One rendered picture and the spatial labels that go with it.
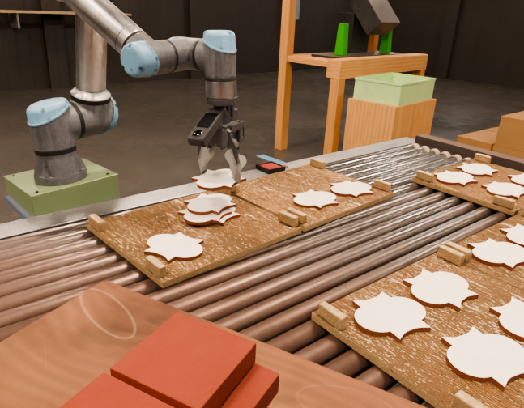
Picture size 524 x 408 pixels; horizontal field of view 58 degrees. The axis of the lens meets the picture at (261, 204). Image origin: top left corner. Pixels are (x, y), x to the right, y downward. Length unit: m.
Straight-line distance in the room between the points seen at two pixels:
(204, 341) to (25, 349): 0.39
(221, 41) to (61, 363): 0.76
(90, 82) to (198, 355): 1.26
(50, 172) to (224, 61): 0.64
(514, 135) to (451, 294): 3.74
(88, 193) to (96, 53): 0.41
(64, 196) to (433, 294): 1.03
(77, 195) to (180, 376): 1.21
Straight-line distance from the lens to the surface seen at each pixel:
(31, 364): 0.66
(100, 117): 1.55
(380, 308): 0.92
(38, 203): 1.46
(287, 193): 1.42
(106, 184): 1.52
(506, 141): 4.72
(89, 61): 1.49
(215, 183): 1.18
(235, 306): 0.94
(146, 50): 1.10
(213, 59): 1.13
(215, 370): 0.31
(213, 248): 1.09
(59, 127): 1.47
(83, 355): 0.66
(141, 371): 0.32
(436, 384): 0.81
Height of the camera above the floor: 1.45
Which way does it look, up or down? 23 degrees down
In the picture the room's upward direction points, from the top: 3 degrees clockwise
